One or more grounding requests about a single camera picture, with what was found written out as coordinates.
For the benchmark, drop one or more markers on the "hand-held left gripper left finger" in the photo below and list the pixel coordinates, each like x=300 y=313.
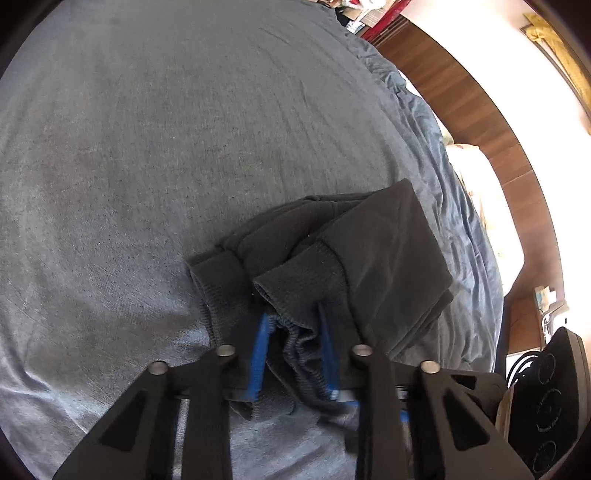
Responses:
x=257 y=357

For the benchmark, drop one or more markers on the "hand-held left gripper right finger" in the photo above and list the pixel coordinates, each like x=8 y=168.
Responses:
x=328 y=357

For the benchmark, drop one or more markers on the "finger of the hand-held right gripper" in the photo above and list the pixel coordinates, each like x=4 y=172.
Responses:
x=487 y=386

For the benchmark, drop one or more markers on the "black sweater garment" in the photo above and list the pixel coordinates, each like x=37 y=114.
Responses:
x=383 y=258

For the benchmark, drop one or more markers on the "wooden nightstand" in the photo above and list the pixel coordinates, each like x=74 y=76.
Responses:
x=524 y=323

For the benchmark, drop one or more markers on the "white device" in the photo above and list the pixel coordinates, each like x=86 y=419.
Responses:
x=556 y=318

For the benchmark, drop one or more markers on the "tissue box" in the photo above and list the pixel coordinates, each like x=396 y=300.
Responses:
x=544 y=296

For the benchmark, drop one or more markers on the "white floral pillow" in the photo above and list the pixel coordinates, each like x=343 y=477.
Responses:
x=494 y=221

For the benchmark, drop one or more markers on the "blue-grey bed sheet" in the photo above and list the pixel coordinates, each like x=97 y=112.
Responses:
x=161 y=138

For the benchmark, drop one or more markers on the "red striped fabric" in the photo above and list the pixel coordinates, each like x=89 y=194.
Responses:
x=388 y=23

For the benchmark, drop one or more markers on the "clutter pile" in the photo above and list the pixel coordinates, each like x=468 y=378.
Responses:
x=358 y=11

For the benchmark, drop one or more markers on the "gold framed wall picture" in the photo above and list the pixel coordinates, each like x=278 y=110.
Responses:
x=561 y=50

